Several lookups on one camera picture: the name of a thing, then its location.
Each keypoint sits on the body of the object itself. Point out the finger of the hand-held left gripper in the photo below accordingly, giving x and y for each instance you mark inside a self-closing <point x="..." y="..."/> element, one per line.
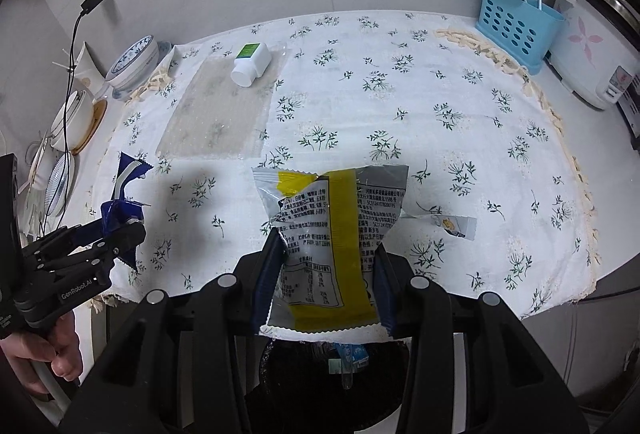
<point x="100" y="236"/>
<point x="90" y="264"/>

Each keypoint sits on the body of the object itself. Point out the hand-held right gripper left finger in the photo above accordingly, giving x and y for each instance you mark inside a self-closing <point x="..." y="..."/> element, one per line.
<point x="261" y="304"/>

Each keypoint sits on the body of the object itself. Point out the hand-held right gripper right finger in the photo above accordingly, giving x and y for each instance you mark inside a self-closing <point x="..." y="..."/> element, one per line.
<point x="387" y="295"/>

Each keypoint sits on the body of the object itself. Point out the blue snack wrapper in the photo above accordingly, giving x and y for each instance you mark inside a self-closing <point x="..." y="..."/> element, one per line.
<point x="117" y="211"/>

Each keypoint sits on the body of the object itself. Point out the yellow silver snack packet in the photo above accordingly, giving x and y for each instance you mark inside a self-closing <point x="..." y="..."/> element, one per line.
<point x="345" y="239"/>

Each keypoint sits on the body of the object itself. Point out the black trash bin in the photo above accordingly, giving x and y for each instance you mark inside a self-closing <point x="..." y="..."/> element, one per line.
<point x="300" y="389"/>

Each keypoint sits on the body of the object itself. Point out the torn silver wrapper piece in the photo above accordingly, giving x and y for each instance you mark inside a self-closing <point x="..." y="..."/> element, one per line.
<point x="452" y="225"/>

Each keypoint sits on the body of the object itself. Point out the person's left hand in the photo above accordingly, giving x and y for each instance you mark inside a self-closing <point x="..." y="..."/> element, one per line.
<point x="65" y="349"/>

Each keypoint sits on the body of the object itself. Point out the blue striped plate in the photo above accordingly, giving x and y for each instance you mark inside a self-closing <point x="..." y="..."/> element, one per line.
<point x="61" y="184"/>

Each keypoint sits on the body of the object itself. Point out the blue packet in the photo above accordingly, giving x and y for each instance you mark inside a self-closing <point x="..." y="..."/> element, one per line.
<point x="352" y="355"/>

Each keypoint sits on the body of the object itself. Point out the round wooden coaster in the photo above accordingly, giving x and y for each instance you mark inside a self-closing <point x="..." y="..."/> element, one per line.
<point x="97" y="123"/>

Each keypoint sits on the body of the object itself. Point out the stack of white bowls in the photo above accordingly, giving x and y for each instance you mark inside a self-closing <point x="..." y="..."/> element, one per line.
<point x="72" y="121"/>

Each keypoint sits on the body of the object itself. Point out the clear bubble wrap sheet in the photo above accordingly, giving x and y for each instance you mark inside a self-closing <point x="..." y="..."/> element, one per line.
<point x="215" y="113"/>

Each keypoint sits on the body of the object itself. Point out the blue patterned ceramic bowl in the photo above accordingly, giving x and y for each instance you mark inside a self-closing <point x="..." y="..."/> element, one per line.
<point x="131" y="61"/>

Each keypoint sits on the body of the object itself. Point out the white floral tablecloth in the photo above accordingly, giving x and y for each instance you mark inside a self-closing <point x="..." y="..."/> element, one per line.
<point x="350" y="103"/>

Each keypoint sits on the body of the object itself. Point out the white green-label pill bottle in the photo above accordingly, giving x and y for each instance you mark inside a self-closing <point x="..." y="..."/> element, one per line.
<point x="252" y="63"/>

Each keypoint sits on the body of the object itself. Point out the black charger adapter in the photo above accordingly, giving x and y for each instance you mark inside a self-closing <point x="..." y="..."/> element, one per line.
<point x="94" y="1"/>

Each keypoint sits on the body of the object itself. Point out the blue perforated utensil basket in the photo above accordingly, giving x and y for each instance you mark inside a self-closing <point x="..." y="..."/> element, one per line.
<point x="515" y="28"/>

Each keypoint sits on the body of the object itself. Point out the black and white appliance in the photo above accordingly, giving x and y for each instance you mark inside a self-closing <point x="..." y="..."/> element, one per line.
<point x="631" y="108"/>

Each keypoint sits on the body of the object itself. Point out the white flower-print rice cooker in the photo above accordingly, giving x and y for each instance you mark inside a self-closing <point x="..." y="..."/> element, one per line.
<point x="585" y="43"/>

